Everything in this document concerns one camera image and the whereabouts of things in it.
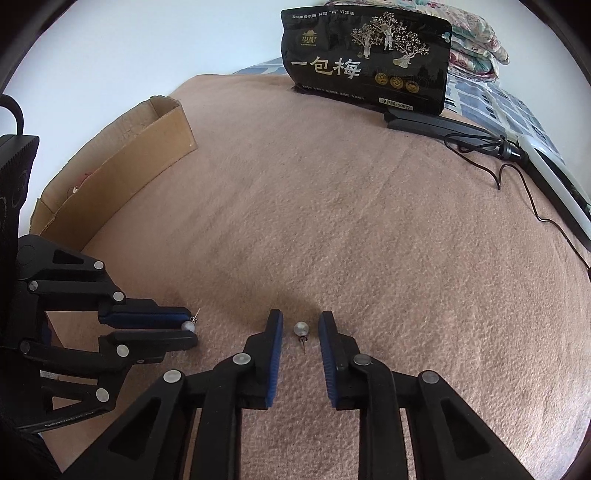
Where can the pearl stud earring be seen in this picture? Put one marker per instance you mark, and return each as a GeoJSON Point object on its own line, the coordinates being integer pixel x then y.
{"type": "Point", "coordinates": [188, 326]}
{"type": "Point", "coordinates": [301, 328]}

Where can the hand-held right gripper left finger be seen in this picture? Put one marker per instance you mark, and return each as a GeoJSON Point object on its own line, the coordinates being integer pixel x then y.
{"type": "Point", "coordinates": [276, 353]}

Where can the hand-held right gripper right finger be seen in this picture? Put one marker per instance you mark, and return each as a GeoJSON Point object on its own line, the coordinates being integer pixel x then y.
{"type": "Point", "coordinates": [326, 357]}

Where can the cardboard box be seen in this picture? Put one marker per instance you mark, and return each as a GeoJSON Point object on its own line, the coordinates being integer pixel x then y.
{"type": "Point", "coordinates": [129, 152]}

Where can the black printed snack bag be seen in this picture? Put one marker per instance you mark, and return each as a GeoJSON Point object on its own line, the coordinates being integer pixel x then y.
{"type": "Point", "coordinates": [369, 60]}

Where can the black folded tripod stand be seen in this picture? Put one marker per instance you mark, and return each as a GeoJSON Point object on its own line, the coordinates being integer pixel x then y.
{"type": "Point", "coordinates": [434, 125]}

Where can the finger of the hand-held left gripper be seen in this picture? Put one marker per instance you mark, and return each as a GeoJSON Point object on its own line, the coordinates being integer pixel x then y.
{"type": "Point", "coordinates": [152, 342]}
{"type": "Point", "coordinates": [147, 318]}

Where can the folded floral quilt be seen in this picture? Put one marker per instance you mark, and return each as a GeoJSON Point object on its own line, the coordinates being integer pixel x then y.
{"type": "Point", "coordinates": [475, 46]}

